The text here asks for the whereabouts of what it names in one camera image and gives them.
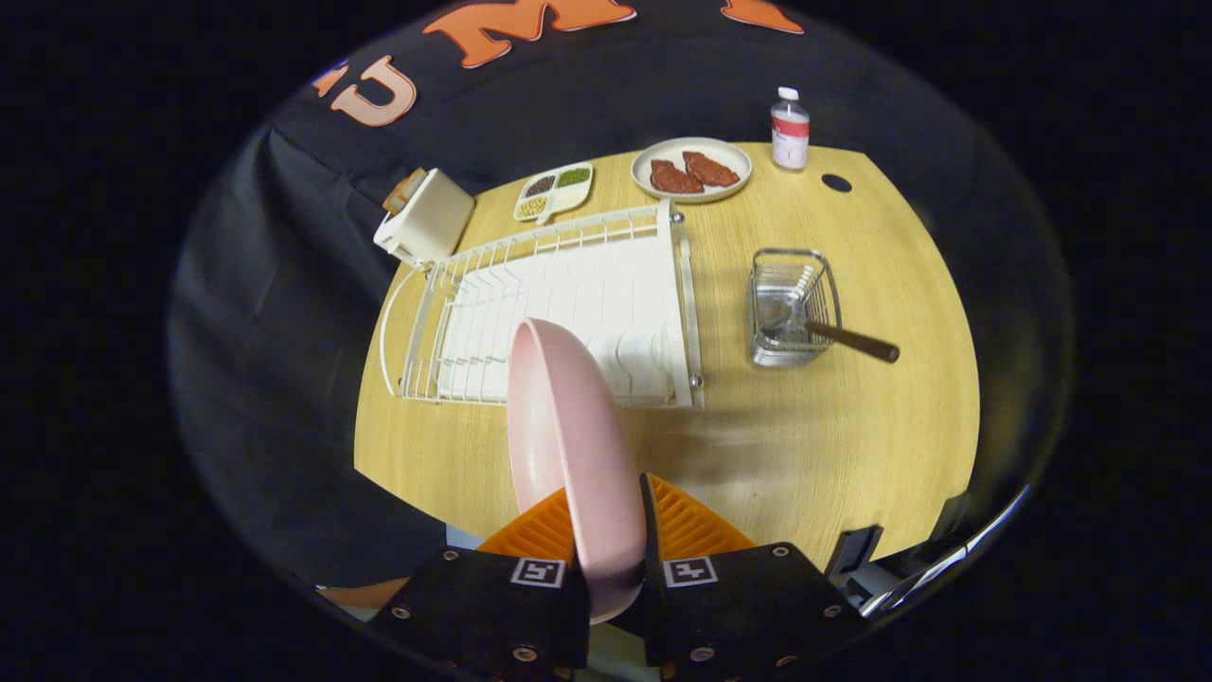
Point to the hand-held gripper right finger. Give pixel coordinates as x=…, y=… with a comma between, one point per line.
x=739, y=606

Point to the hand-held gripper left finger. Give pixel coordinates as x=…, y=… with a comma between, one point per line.
x=473, y=606

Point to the pink plate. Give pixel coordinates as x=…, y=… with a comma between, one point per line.
x=578, y=455

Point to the white divided bean dish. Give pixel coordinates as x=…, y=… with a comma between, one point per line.
x=552, y=201

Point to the beige plate with meat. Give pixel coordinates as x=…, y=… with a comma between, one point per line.
x=734, y=156

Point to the black backdrop cloth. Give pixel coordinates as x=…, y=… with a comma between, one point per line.
x=284, y=332

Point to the white toaster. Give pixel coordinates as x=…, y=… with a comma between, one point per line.
x=431, y=223

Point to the toast slice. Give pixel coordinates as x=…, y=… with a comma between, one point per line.
x=402, y=192

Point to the red meat slice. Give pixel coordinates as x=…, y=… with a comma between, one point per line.
x=674, y=177
x=710, y=170

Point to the clear plastic water bottle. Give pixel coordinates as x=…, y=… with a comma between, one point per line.
x=790, y=133

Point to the chrome metal frame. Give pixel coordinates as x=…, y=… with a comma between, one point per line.
x=947, y=559

